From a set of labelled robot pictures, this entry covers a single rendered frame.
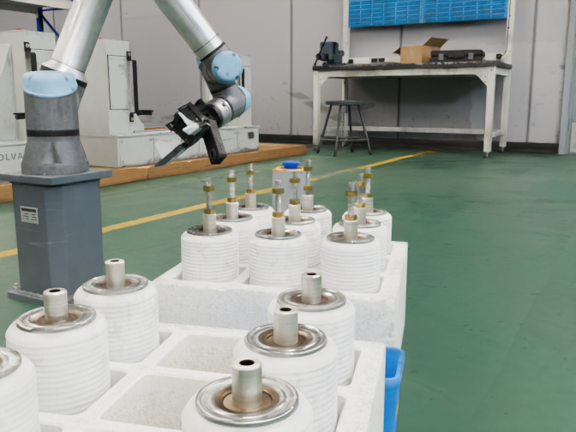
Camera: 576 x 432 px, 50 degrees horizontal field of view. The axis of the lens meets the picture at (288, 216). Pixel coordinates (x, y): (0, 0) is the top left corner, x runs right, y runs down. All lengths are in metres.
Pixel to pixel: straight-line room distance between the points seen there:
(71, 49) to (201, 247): 0.80
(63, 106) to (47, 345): 0.94
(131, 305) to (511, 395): 0.64
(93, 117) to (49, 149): 2.32
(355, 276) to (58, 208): 0.77
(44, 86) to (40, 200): 0.25
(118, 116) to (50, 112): 2.29
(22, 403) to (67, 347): 0.09
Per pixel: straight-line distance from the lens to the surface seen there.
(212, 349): 0.80
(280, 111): 6.77
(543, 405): 1.08
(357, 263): 0.94
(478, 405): 1.05
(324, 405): 0.57
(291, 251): 0.97
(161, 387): 0.70
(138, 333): 0.74
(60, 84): 1.50
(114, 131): 3.75
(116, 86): 3.76
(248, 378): 0.45
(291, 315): 0.56
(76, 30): 1.65
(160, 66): 7.76
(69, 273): 1.51
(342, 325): 0.66
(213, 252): 1.00
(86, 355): 0.64
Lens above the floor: 0.47
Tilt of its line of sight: 11 degrees down
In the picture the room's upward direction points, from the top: straight up
